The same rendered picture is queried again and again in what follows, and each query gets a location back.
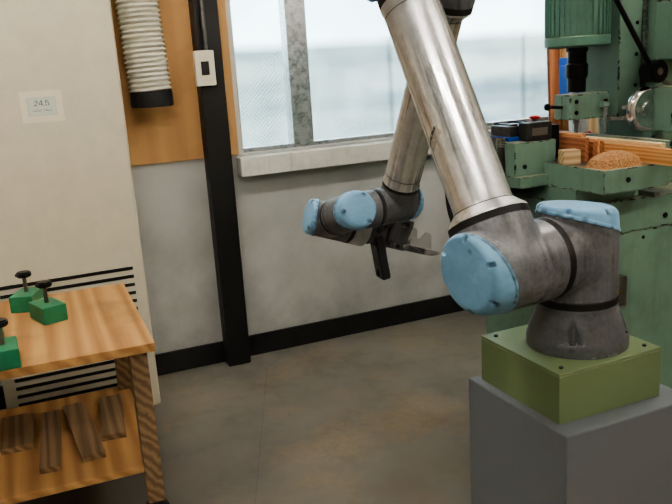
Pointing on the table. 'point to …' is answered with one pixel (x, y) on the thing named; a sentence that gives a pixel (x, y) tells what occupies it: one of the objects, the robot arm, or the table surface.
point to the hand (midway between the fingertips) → (428, 252)
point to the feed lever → (654, 72)
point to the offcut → (569, 156)
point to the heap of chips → (613, 160)
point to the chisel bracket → (579, 106)
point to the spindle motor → (577, 23)
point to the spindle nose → (576, 69)
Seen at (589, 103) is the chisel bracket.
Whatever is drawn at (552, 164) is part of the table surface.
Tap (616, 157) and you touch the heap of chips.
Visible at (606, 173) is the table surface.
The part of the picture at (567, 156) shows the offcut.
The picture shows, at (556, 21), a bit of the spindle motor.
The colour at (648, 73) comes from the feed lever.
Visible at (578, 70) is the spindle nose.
